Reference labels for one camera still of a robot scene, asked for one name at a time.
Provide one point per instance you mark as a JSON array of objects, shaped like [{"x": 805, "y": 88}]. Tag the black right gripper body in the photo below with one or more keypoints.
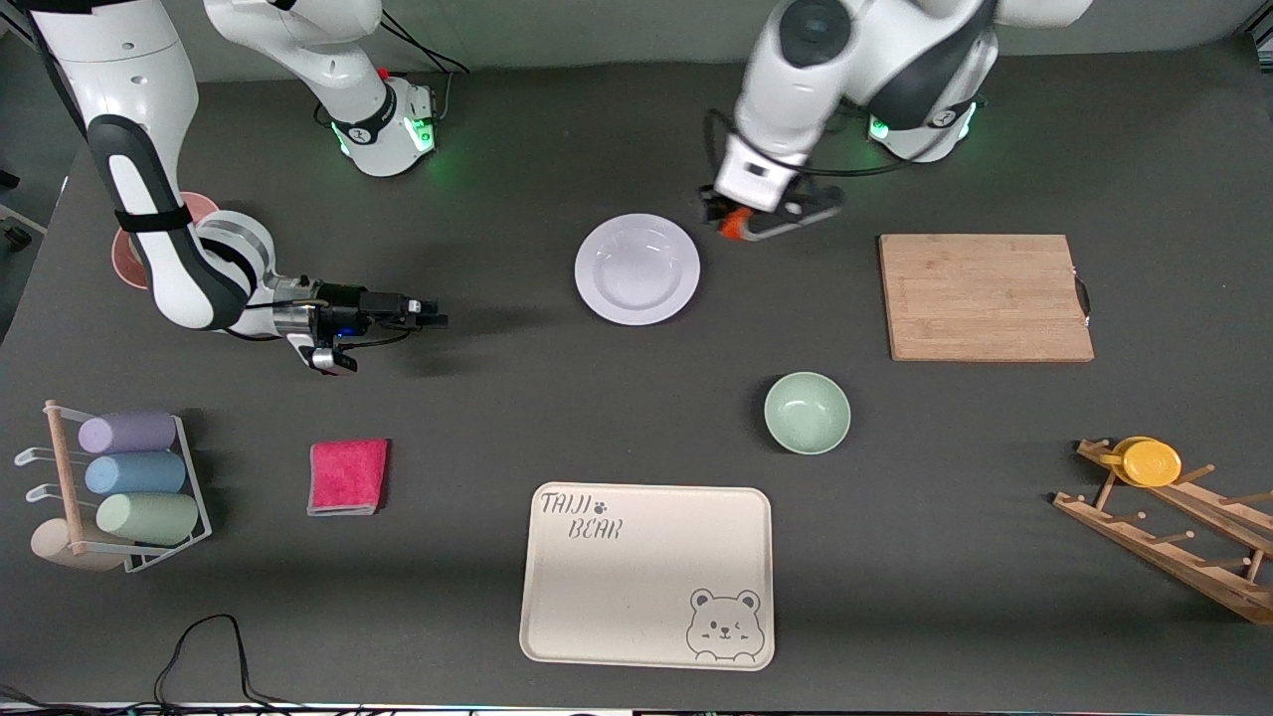
[{"x": 343, "y": 298}]

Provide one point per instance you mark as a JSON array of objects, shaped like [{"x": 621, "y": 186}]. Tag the orange fruit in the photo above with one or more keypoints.
[{"x": 736, "y": 225}]

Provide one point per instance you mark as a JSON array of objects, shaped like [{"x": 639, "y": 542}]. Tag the white round plate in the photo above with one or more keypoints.
[{"x": 636, "y": 268}]

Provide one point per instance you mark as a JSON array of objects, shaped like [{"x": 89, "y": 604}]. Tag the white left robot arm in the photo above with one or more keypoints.
[{"x": 855, "y": 60}]

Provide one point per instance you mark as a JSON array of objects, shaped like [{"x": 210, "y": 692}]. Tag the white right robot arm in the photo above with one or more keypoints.
[{"x": 164, "y": 239}]

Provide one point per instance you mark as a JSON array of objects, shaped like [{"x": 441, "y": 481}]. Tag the pink folded cloth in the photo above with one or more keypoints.
[{"x": 348, "y": 477}]

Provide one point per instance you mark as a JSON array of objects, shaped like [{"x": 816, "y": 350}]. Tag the pale green bowl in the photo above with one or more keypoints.
[{"x": 808, "y": 413}]

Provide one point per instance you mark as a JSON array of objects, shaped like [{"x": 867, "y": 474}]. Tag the pink bowl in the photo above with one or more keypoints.
[{"x": 127, "y": 261}]

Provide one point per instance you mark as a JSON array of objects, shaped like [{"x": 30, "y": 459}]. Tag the wooden cutting board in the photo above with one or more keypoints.
[{"x": 985, "y": 298}]

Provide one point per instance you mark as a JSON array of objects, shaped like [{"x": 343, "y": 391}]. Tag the purple cup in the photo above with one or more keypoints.
[{"x": 129, "y": 433}]

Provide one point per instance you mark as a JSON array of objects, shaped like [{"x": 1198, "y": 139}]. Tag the blue cup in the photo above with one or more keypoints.
[{"x": 137, "y": 473}]

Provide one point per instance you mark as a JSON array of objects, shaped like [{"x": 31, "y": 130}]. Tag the green cup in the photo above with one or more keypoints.
[{"x": 149, "y": 517}]

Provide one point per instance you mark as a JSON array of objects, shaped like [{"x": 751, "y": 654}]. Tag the cream tray with bear print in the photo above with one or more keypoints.
[{"x": 636, "y": 587}]

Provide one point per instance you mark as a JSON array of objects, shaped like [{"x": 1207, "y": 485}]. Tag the beige cup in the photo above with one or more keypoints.
[{"x": 55, "y": 545}]

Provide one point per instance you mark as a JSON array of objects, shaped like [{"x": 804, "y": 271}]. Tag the yellow cup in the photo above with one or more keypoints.
[{"x": 1152, "y": 463}]

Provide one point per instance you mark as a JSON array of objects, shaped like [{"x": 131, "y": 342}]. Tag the wooden peg cup rack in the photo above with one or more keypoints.
[{"x": 1174, "y": 547}]

